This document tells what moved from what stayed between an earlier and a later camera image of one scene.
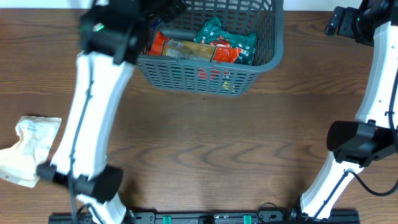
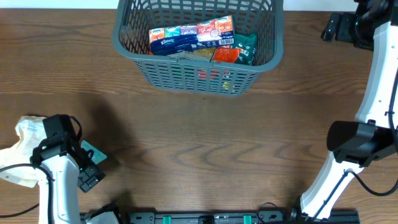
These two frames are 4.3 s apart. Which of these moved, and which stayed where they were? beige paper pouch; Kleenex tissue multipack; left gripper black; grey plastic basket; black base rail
Moved: Kleenex tissue multipack; left gripper black
Stayed: black base rail; beige paper pouch; grey plastic basket
